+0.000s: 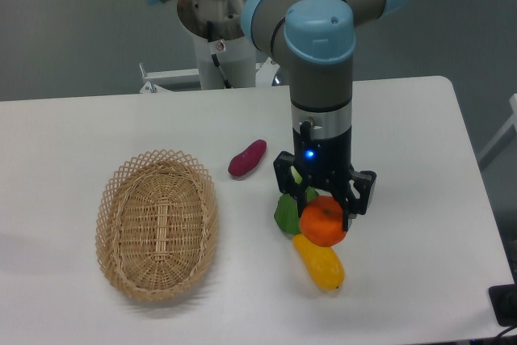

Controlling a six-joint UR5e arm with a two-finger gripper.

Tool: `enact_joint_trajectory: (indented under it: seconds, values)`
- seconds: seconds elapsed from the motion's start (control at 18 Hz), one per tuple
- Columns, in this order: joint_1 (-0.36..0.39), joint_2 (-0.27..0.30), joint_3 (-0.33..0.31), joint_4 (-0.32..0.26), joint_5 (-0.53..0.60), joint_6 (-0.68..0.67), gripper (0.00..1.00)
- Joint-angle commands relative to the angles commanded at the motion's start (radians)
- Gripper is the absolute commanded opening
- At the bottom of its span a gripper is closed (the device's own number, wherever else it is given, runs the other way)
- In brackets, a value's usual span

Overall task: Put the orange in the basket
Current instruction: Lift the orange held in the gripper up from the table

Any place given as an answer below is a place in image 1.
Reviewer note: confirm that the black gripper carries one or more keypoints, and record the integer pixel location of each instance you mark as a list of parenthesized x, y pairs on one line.
[(325, 164)]

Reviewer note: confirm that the orange fruit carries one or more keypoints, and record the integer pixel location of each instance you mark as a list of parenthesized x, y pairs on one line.
[(321, 222)]

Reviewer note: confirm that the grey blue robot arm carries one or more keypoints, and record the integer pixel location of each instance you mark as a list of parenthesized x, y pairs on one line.
[(314, 42)]

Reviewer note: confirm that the woven wicker basket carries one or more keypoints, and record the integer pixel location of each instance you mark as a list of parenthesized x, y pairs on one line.
[(157, 226)]

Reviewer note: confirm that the green bok choy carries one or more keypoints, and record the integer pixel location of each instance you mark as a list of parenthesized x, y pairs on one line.
[(286, 213)]

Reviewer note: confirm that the yellow mango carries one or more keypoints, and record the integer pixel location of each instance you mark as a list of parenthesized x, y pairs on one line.
[(323, 265)]

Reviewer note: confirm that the purple sweet potato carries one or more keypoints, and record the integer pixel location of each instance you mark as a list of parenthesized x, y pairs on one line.
[(248, 159)]

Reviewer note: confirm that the black device at table corner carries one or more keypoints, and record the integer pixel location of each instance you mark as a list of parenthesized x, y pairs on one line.
[(503, 301)]

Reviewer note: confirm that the white frame at right edge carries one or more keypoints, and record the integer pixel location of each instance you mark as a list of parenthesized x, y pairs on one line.
[(500, 140)]

